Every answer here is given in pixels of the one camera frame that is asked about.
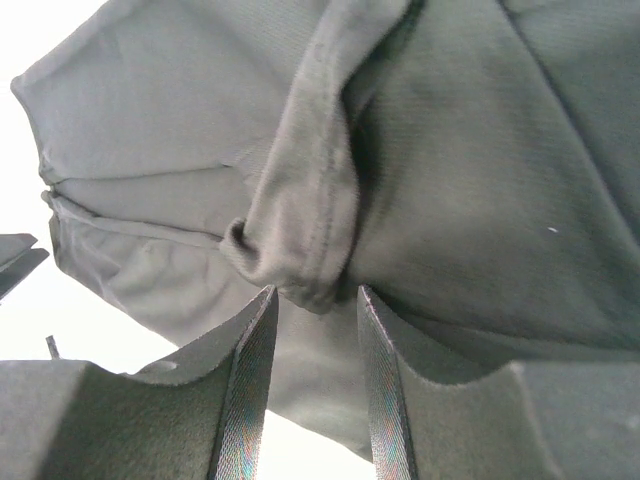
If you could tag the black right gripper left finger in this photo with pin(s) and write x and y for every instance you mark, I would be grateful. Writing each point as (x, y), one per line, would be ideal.
(197, 413)

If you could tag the black t shirt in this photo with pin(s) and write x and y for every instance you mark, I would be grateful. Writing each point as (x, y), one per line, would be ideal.
(476, 163)

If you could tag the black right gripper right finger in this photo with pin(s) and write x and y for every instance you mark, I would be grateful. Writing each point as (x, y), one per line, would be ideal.
(435, 414)

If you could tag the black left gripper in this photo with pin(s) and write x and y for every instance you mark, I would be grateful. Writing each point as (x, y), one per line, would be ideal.
(19, 258)

